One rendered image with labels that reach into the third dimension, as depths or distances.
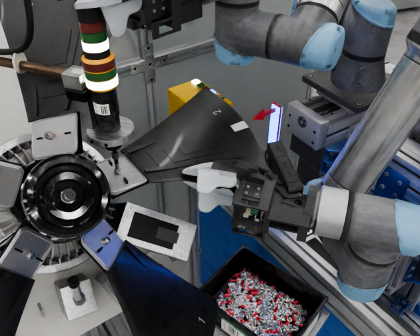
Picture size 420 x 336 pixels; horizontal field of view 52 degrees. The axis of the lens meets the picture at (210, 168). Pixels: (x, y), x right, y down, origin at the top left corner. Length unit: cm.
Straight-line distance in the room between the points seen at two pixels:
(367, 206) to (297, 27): 29
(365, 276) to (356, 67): 70
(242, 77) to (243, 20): 107
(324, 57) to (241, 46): 14
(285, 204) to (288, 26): 28
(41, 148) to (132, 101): 86
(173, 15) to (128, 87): 91
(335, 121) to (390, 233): 66
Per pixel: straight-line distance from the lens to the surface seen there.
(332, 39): 70
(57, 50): 73
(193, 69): 163
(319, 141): 123
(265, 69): 188
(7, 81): 94
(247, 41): 74
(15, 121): 92
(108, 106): 62
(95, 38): 58
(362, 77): 127
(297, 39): 71
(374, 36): 123
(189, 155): 73
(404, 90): 69
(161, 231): 82
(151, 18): 62
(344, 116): 128
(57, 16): 76
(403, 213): 64
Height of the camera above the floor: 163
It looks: 39 degrees down
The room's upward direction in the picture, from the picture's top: straight up
